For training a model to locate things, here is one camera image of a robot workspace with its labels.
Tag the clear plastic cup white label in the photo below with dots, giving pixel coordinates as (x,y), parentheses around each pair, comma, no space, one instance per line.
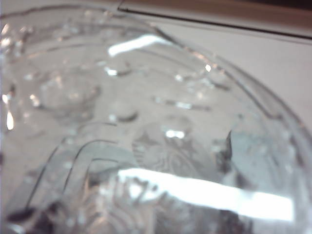
(136,136)

